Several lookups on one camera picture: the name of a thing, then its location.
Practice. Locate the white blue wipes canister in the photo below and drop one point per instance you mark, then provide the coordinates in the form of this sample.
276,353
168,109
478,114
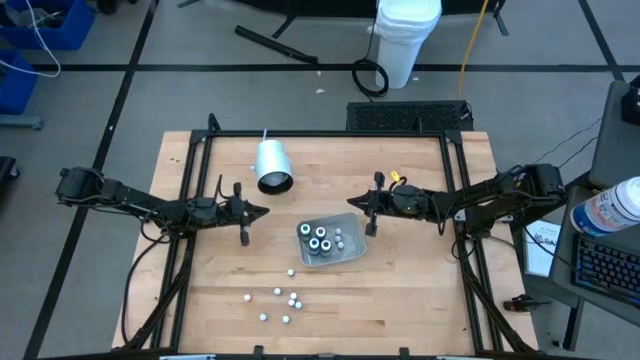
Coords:
605,207

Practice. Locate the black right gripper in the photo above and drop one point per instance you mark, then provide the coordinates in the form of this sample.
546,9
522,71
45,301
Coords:
407,202

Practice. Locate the small yellow tag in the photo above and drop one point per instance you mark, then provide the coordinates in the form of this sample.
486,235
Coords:
395,176

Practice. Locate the black backlit keyboard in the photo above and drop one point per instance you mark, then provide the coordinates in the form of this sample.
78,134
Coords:
605,265

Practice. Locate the black aluminium table frame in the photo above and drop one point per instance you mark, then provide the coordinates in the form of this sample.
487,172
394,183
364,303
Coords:
325,134

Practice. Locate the black clamp tool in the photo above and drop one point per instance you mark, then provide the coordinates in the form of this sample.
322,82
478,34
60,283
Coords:
522,303

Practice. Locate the black metal rod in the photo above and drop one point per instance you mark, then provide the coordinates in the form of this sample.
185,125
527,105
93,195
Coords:
275,44

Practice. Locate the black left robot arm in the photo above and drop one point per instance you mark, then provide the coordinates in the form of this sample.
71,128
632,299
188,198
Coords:
125,195

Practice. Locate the black perforated computer case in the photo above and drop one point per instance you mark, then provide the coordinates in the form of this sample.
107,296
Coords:
407,116

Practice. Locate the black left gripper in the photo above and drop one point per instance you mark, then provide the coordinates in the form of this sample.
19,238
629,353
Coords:
225,210

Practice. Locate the white spotlight lamp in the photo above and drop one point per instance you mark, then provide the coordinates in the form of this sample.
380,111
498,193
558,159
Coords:
272,165

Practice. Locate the large black candy color bottle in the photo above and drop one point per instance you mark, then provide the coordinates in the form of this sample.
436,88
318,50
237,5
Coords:
326,245

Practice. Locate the white plastic trash can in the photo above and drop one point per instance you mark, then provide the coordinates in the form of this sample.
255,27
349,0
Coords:
405,45

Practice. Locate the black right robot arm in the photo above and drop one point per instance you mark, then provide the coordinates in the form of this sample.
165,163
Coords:
500,192

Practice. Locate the dark grey desk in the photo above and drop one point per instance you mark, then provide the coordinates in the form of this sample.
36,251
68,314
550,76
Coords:
565,265

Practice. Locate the large violet candy color bottle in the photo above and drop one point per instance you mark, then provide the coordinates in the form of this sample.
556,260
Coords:
320,232

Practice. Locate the blue plastic crate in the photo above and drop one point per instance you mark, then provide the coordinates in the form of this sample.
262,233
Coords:
15,85
50,25

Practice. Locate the large green candy color bottle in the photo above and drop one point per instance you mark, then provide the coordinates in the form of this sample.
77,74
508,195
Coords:
305,230

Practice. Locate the grey side desk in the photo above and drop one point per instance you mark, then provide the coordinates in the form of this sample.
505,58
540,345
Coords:
612,140

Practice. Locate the grey plastic storage bin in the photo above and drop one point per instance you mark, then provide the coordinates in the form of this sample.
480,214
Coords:
350,256

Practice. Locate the large blue candy color bottle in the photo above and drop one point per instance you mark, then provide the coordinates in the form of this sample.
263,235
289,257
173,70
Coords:
314,244

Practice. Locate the white printed paper sheet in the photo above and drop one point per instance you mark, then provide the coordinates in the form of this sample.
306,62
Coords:
542,250

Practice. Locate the silver aluminium extrusion post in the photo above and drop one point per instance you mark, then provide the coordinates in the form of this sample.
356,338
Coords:
465,358
187,357

